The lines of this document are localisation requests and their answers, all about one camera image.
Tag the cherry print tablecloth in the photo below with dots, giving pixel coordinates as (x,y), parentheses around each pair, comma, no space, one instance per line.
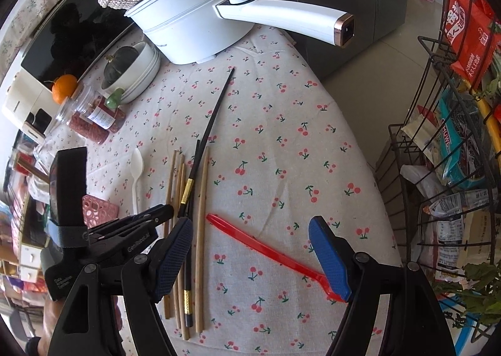
(293,144)

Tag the green leafy plant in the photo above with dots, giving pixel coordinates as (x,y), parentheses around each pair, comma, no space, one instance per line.
(477,281)

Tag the clear jar of red berries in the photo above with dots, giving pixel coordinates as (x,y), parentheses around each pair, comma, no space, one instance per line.
(88,127)

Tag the black chopstick gold band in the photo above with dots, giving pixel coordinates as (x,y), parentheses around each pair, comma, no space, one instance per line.
(193,183)
(211,125)

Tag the person's left forearm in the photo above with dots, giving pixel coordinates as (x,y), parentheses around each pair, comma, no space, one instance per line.
(53,324)

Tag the floral cover cloth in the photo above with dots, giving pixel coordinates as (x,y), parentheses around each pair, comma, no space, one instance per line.
(35,0)

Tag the teal snack packet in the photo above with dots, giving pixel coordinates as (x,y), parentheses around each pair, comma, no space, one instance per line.
(462,144)

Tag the orange tangerine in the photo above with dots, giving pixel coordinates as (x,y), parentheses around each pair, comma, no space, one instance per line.
(64,88)

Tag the white air fryer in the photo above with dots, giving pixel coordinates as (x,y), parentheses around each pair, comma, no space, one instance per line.
(23,105)

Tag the stack of white bowls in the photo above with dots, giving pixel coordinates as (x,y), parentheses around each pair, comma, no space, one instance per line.
(145,66)

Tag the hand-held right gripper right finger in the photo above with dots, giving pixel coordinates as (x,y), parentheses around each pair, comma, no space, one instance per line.
(330,258)

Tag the pink perforated utensil holder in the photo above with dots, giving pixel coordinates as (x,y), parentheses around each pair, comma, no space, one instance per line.
(100,209)

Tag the labelled clear jar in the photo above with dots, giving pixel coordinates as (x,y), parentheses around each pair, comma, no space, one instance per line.
(103,111)

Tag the white electric cooking pot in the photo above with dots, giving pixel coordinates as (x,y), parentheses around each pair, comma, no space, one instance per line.
(188,15)

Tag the red plastic spoon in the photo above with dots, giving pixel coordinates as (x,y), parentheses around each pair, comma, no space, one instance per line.
(258,244)

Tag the black microwave oven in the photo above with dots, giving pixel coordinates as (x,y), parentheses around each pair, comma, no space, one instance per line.
(74,31)

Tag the white printed snack packet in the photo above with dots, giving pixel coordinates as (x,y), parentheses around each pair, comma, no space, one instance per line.
(450,230)

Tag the white plastic spoon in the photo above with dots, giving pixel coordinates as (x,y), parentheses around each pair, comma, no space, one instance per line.
(137,164)

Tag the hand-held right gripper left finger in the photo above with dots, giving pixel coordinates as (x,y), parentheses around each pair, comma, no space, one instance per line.
(172,256)

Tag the red snack packet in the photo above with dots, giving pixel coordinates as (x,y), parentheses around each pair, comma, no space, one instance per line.
(469,35)

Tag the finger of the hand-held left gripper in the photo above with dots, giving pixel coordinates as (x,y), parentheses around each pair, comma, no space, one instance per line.
(148,215)

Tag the dark green pumpkin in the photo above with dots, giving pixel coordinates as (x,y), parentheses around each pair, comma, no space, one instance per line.
(117,66)

